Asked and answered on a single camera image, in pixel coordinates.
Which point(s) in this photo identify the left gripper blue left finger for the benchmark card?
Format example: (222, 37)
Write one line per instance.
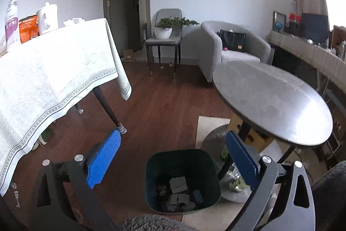
(101, 159)

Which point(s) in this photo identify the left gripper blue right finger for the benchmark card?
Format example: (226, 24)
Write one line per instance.
(247, 165)

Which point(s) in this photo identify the dark green trash bin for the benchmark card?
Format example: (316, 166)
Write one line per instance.
(167, 176)

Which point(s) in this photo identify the black table leg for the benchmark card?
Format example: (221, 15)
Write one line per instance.
(104, 103)

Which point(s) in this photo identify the round grey coffee table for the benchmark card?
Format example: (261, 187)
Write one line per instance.
(275, 103)

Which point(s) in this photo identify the white patterned tablecloth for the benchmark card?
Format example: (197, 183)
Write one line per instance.
(45, 77)

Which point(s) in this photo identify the grey armchair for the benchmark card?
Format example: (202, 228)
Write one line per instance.
(210, 52)

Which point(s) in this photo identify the small cardboard box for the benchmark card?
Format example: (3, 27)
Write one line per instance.
(128, 54)

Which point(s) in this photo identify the black handbag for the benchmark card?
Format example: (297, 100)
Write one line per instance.
(233, 41)

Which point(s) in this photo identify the grey marble tv cabinet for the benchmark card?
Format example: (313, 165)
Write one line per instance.
(321, 59)

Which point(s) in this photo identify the grey dining chair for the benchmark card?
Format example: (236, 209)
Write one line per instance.
(174, 40)

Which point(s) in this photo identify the framed globe picture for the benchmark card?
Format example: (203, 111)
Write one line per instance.
(279, 22)

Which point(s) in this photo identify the potted green plant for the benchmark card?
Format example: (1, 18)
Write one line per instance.
(164, 27)

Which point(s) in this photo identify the black monitor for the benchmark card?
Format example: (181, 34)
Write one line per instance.
(314, 27)

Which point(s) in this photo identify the orange snack bag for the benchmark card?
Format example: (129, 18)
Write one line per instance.
(28, 28)

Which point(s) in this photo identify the white kettle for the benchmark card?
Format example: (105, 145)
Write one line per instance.
(47, 18)

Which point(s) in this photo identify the white purple bottle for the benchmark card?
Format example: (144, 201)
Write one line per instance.
(12, 34)

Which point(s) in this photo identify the dark door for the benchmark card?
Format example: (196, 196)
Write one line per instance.
(129, 23)

